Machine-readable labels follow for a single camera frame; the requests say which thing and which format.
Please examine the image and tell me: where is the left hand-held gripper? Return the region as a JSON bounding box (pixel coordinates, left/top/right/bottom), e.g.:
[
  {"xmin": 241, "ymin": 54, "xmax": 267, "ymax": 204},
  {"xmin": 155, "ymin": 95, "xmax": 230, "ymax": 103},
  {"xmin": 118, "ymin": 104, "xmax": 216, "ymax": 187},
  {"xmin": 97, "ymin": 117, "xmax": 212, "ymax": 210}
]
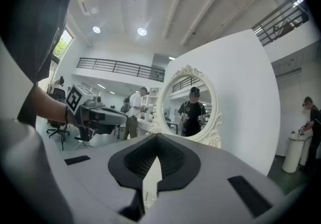
[{"xmin": 65, "ymin": 83, "xmax": 129, "ymax": 142}]

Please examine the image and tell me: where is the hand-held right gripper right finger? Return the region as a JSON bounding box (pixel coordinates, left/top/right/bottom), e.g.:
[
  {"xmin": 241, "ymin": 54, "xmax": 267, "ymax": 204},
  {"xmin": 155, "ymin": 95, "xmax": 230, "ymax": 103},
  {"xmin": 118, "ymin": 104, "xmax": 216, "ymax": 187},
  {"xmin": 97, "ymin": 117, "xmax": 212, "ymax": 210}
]
[{"xmin": 136, "ymin": 134, "xmax": 286, "ymax": 224}]

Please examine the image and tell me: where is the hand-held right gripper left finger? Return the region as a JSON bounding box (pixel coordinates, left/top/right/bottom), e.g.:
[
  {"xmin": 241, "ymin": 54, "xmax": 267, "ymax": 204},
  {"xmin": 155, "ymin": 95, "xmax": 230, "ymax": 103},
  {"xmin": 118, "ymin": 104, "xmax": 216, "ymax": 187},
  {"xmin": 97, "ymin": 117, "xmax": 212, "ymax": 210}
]
[{"xmin": 45, "ymin": 134, "xmax": 158, "ymax": 224}]

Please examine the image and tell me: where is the white desk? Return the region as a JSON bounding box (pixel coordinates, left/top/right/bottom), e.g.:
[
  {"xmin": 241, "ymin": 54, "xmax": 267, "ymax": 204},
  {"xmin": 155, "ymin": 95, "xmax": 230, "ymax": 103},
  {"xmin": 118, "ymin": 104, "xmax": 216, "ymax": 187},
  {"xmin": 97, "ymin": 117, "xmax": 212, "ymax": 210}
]
[{"xmin": 143, "ymin": 156, "xmax": 164, "ymax": 210}]

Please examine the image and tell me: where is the person's left forearm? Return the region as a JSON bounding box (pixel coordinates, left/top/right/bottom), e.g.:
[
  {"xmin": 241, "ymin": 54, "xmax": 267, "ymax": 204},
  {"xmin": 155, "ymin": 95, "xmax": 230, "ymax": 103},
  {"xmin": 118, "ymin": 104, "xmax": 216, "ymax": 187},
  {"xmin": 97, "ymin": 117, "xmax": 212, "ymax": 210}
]
[{"xmin": 34, "ymin": 86, "xmax": 77, "ymax": 126}]

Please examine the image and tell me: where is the person's left hand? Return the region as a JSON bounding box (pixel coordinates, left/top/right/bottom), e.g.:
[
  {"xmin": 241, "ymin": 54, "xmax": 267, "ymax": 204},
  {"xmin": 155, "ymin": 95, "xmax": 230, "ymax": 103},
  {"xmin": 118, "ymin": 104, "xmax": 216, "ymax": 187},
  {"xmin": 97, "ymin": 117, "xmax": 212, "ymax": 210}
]
[{"xmin": 75, "ymin": 111, "xmax": 91, "ymax": 129}]

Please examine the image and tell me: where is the white shelf unit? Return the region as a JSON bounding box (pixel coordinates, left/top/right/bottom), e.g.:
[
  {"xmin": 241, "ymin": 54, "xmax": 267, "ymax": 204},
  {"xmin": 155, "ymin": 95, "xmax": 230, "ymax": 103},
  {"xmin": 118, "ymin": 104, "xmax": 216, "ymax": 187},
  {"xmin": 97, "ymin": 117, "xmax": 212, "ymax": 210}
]
[{"xmin": 140, "ymin": 87, "xmax": 160, "ymax": 121}]

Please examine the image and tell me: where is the long black balcony railing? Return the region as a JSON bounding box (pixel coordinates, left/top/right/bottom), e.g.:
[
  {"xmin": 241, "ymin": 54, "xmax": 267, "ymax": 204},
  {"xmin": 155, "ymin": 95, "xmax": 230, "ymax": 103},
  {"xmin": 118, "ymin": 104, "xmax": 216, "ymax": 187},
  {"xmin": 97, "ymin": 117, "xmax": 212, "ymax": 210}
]
[{"xmin": 76, "ymin": 57, "xmax": 166, "ymax": 83}]

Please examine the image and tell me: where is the black office chair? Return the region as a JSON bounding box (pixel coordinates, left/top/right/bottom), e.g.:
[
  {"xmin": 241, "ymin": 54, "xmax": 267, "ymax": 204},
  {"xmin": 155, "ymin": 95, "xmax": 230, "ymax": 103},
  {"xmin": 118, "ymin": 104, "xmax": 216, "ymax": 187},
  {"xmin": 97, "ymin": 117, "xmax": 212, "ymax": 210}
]
[{"xmin": 46, "ymin": 87, "xmax": 67, "ymax": 139}]

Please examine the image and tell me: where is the white ornate oval mirror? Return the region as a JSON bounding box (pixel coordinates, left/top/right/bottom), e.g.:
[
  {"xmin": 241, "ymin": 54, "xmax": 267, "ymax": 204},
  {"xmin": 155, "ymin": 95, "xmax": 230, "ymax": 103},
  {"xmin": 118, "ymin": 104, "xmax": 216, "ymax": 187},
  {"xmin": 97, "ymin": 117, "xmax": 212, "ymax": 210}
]
[{"xmin": 149, "ymin": 64, "xmax": 223, "ymax": 149}]

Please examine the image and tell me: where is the large glass window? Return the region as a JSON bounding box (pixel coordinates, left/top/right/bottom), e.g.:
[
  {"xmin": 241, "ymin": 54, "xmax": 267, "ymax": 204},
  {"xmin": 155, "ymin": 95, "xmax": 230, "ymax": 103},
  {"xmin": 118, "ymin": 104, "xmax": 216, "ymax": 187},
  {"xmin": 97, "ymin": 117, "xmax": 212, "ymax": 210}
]
[{"xmin": 51, "ymin": 29, "xmax": 74, "ymax": 62}]

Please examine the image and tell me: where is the white backdrop panel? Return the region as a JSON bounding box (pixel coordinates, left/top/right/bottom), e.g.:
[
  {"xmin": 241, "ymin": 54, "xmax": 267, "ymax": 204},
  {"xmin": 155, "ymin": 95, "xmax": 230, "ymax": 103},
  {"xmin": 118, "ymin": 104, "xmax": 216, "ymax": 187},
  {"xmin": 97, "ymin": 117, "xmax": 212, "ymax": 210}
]
[{"xmin": 164, "ymin": 29, "xmax": 281, "ymax": 176}]

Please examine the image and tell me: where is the person's black t-shirt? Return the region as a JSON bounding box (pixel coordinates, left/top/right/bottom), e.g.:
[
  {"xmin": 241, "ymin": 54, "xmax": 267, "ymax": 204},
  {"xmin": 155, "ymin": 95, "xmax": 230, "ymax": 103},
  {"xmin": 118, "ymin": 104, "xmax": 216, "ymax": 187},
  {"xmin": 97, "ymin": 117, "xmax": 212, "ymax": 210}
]
[{"xmin": 2, "ymin": 0, "xmax": 80, "ymax": 129}]

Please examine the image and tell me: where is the white ceiling air conditioner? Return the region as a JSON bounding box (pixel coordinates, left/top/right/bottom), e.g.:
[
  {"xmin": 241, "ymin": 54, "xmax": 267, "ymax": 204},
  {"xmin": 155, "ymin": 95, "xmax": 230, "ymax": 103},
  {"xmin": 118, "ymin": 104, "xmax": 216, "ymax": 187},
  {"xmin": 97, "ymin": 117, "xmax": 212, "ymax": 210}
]
[{"xmin": 75, "ymin": 0, "xmax": 99, "ymax": 16}]

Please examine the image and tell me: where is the short black balcony railing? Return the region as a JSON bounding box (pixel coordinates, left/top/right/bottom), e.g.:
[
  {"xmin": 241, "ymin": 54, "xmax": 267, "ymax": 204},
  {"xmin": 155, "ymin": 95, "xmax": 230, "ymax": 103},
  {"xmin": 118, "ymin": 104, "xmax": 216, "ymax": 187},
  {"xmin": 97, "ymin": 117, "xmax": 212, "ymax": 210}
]
[{"xmin": 251, "ymin": 0, "xmax": 309, "ymax": 47}]

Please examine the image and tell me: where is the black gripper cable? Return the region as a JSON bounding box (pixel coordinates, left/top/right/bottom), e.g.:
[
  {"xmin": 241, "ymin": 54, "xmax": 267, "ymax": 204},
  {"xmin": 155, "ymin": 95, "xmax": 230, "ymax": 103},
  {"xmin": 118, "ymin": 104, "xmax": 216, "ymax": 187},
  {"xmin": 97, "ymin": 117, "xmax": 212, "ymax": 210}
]
[{"xmin": 61, "ymin": 122, "xmax": 71, "ymax": 151}]

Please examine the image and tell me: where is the white cylindrical pedestal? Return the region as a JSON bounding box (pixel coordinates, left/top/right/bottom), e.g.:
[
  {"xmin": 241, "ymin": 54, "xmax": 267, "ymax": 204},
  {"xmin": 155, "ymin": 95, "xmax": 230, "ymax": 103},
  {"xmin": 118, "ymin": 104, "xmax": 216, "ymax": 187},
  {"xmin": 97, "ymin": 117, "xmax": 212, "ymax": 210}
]
[
  {"xmin": 281, "ymin": 136, "xmax": 305, "ymax": 174},
  {"xmin": 299, "ymin": 134, "xmax": 314, "ymax": 167}
]

